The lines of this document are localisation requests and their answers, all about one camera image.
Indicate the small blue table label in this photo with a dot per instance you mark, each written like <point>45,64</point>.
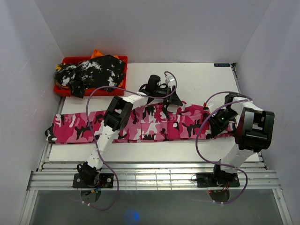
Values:
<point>222,65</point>

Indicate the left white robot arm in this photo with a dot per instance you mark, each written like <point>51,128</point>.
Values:
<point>116,118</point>

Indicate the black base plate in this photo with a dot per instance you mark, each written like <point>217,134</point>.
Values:
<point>102,180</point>
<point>209,180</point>

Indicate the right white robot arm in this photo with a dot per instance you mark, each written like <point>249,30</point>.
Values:
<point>252,134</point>

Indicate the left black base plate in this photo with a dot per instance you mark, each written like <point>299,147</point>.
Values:
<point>102,180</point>

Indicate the pink camouflage trousers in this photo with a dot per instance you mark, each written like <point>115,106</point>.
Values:
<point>150,123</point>

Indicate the aluminium frame rail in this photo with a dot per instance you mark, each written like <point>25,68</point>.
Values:
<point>150,176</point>

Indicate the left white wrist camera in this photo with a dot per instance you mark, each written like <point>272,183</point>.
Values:
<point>169,80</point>

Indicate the black white camouflage trousers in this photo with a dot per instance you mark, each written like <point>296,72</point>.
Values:
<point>93,73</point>

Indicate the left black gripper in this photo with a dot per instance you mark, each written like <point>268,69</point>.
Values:
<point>174,99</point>

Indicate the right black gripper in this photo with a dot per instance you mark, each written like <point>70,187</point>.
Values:
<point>216,128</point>

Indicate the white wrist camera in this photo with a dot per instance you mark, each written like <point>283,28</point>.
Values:
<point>169,80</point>
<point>208,106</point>

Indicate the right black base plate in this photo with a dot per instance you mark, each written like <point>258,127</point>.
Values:
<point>209,180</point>

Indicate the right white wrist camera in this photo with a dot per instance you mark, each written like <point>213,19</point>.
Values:
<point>208,106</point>

